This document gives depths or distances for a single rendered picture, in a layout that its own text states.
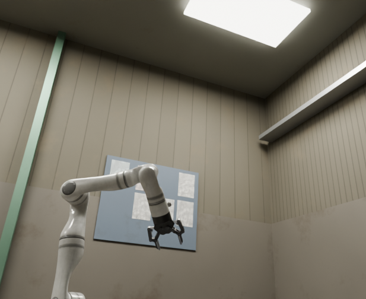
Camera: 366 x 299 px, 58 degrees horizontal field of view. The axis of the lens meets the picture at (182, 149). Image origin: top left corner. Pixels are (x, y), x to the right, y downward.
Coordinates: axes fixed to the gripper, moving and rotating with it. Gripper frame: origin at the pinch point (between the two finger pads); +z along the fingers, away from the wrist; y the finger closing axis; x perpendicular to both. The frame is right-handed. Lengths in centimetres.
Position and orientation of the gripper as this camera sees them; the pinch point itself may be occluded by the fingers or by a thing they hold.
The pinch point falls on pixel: (169, 245)
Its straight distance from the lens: 141.1
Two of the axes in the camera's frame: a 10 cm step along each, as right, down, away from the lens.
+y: 9.6, -2.7, -0.3
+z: 2.7, 9.5, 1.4
